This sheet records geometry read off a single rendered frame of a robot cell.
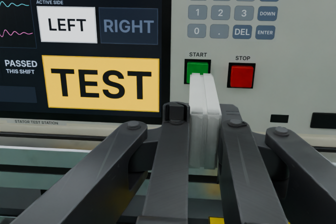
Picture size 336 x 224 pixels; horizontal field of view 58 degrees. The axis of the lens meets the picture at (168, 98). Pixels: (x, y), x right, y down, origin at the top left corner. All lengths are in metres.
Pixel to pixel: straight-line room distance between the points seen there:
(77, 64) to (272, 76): 0.17
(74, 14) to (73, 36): 0.02
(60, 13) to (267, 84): 0.19
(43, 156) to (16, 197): 0.27
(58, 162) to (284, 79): 0.21
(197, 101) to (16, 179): 0.22
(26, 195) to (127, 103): 0.31
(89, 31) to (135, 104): 0.08
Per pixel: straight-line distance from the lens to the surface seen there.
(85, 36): 0.28
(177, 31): 0.26
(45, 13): 0.29
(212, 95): 0.16
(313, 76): 0.29
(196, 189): 0.28
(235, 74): 0.26
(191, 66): 0.26
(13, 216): 0.35
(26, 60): 0.30
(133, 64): 0.27
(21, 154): 0.31
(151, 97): 0.28
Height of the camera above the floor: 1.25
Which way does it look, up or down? 20 degrees down
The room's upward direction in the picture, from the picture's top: 1 degrees clockwise
